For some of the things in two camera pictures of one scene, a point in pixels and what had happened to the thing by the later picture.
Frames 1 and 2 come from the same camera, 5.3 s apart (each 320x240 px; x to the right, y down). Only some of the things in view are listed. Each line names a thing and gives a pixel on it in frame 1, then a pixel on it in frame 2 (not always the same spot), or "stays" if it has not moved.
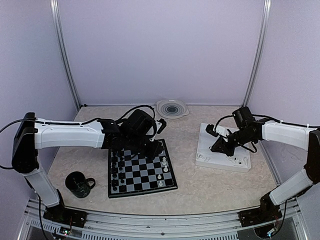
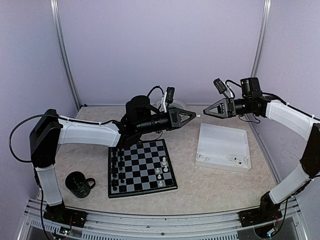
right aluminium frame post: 259,52 stays
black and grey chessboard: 128,175 stays
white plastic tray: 240,161 stays
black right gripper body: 243,138 to 234,110
